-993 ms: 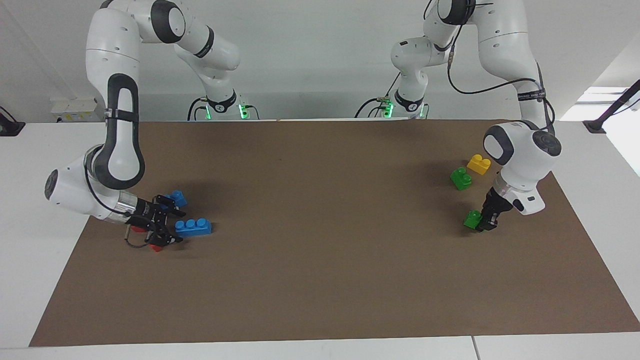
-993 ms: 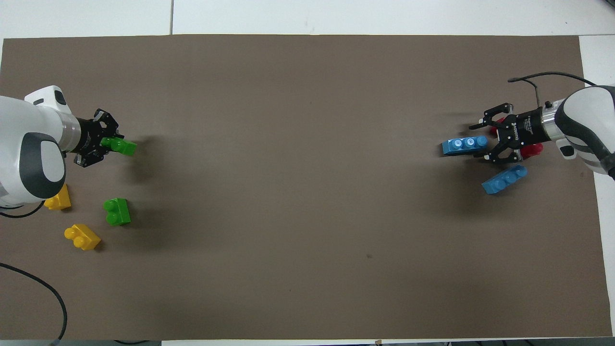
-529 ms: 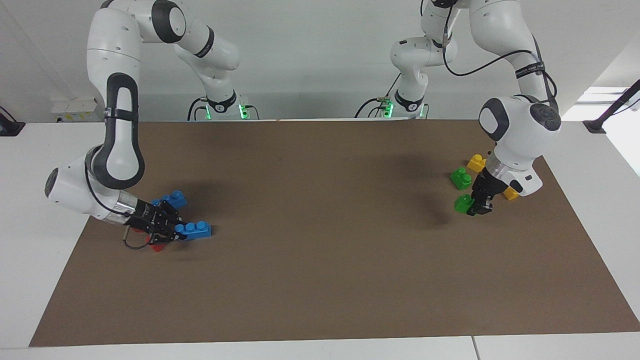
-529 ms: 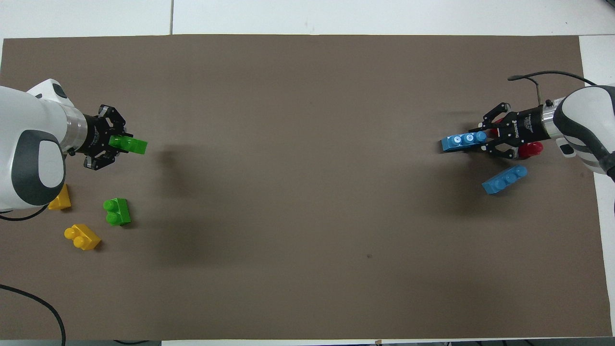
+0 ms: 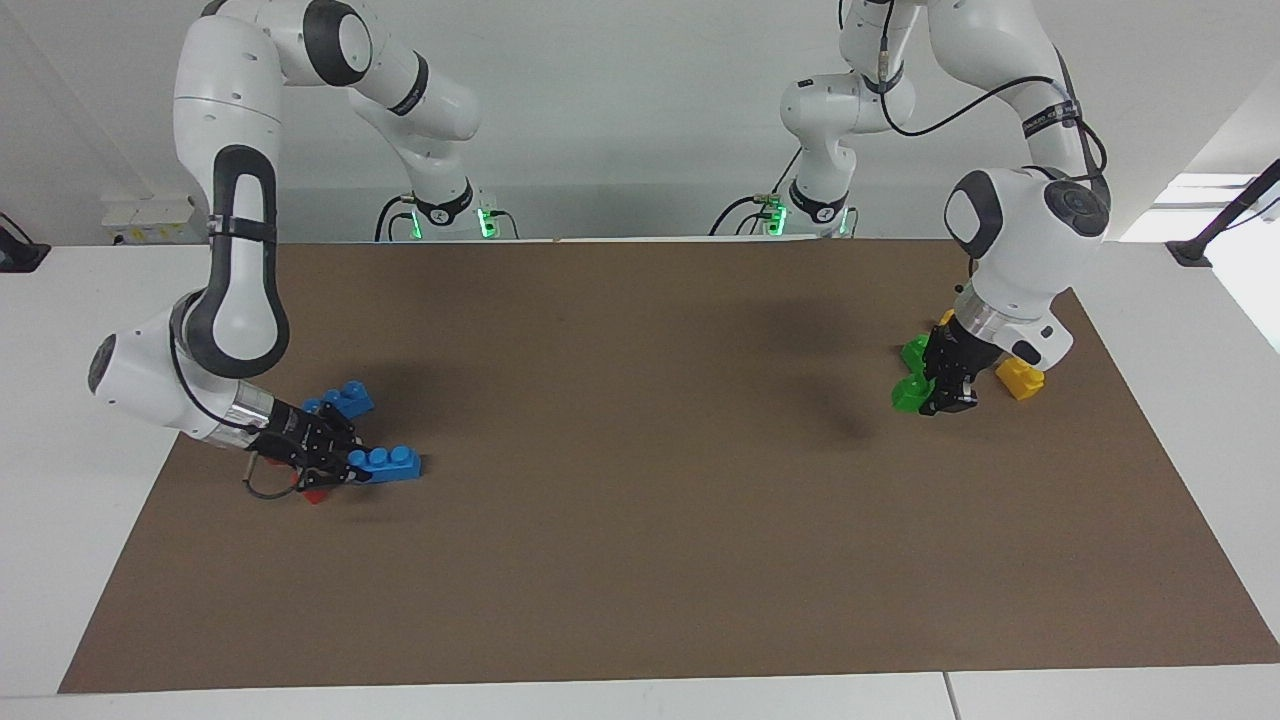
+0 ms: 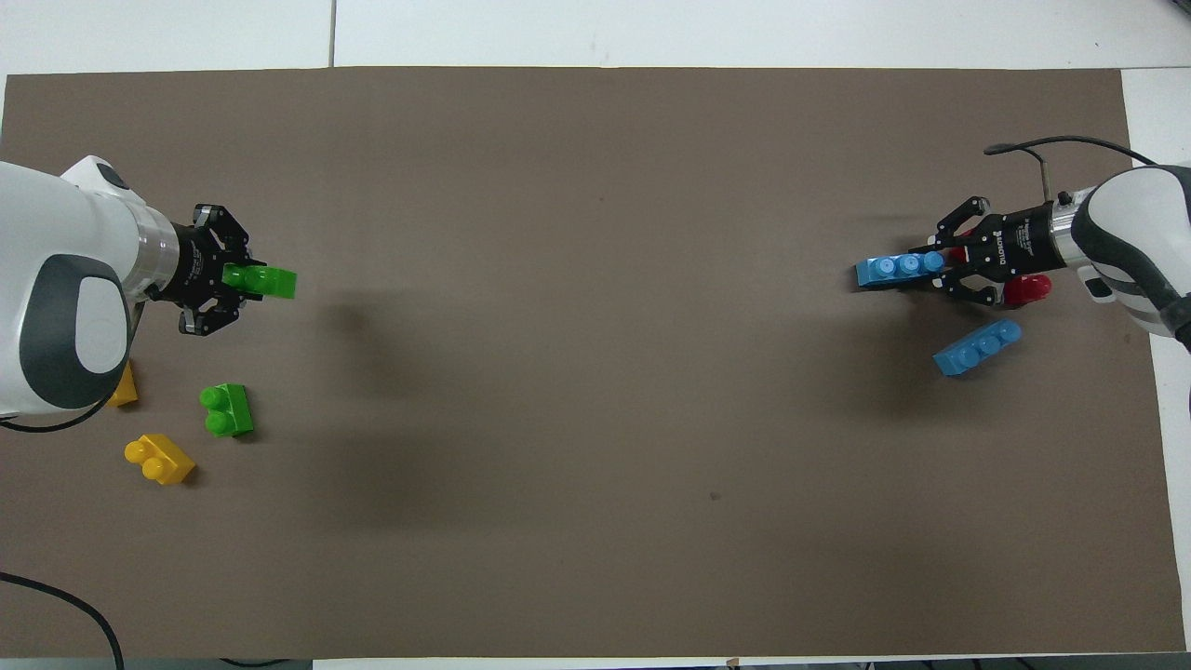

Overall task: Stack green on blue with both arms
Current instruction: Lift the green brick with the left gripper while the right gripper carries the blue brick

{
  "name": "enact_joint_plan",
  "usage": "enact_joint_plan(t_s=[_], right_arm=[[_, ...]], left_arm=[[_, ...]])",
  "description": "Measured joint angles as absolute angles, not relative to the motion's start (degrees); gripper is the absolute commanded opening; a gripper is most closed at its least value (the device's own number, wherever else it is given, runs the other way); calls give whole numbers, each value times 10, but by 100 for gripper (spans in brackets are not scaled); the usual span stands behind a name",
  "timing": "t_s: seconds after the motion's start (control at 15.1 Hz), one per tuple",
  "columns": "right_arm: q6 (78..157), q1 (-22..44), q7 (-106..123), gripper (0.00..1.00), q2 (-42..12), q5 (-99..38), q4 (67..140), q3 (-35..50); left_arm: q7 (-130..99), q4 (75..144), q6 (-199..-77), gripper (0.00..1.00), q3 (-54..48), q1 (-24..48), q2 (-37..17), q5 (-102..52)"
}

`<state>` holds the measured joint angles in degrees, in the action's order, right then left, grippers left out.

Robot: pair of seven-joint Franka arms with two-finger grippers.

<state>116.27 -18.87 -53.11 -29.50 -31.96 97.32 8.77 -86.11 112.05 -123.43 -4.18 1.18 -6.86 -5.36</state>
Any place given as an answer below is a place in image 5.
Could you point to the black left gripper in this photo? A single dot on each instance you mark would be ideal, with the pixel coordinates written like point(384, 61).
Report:
point(958, 355)

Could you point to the brown table mat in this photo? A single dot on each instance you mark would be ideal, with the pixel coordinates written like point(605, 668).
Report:
point(640, 520)

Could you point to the black table clamp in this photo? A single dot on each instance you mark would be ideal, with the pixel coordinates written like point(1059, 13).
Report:
point(20, 258)

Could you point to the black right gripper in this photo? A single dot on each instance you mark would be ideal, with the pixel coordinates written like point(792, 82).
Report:
point(300, 440)

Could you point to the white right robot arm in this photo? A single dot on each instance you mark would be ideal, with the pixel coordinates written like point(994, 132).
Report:
point(225, 100)

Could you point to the white wall socket box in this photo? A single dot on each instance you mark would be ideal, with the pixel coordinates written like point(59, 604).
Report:
point(150, 215)

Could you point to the black camera stand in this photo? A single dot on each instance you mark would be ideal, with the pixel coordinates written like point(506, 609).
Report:
point(1190, 252)

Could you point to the red one-stud toy brick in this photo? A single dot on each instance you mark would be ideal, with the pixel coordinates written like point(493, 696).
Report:
point(316, 495)

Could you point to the green two-stud toy brick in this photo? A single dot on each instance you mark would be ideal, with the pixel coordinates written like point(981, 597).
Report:
point(908, 395)
point(914, 352)

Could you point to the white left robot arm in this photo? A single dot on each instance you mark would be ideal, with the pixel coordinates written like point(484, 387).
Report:
point(1020, 230)

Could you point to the blue three-stud toy brick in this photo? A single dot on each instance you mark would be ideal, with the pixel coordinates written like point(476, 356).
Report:
point(350, 402)
point(395, 465)

